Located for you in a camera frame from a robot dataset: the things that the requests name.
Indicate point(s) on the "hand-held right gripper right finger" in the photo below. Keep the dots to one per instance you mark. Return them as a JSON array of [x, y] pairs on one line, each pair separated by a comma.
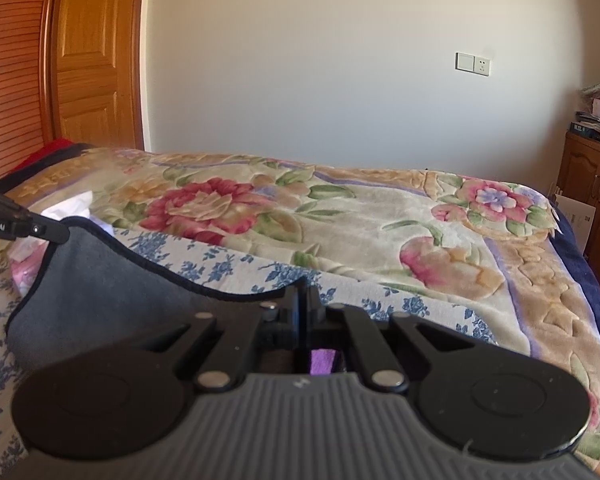
[[313, 312]]

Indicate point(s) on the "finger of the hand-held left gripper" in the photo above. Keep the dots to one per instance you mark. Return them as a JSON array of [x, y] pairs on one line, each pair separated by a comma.
[[50, 231]]

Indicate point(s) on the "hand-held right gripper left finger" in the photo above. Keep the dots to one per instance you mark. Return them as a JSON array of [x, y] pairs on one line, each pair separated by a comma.
[[290, 312]]

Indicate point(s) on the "grey towel with dark edge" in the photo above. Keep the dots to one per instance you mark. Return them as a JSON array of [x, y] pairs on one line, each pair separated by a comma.
[[105, 285]]

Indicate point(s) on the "white pink cloth bundle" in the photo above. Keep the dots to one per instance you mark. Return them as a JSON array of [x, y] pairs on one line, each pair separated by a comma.
[[67, 207]]

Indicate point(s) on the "pink plastic bag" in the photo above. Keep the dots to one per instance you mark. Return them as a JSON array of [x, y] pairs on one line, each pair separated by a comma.
[[26, 270]]

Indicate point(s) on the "red cloth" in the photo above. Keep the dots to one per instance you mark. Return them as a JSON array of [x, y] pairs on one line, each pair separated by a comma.
[[47, 152]]

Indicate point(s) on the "white sheet with blue flowers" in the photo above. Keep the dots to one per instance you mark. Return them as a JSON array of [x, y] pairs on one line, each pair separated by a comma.
[[205, 260]]

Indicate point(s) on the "floral plush blanket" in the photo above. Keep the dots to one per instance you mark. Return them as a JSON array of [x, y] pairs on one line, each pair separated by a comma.
[[380, 220]]

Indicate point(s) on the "wooden louvered door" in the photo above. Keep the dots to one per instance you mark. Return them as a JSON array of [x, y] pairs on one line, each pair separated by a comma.
[[10, 60]]

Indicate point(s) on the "wooden panel door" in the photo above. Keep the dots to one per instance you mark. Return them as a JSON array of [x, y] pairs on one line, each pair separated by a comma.
[[97, 60]]

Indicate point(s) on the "white cardboard sheet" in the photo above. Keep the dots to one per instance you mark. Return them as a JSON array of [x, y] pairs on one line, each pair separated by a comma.
[[575, 217]]

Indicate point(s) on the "wooden cabinet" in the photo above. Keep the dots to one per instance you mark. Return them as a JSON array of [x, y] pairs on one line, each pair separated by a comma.
[[597, 185]]

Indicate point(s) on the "stack of books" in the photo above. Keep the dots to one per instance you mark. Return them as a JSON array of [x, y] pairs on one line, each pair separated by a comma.
[[590, 127]]

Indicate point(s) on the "white wall switch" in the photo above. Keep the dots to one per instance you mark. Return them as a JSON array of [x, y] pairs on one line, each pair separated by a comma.
[[464, 62]]

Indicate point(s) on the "white wall socket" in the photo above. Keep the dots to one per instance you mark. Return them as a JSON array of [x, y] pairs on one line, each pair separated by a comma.
[[482, 65]]

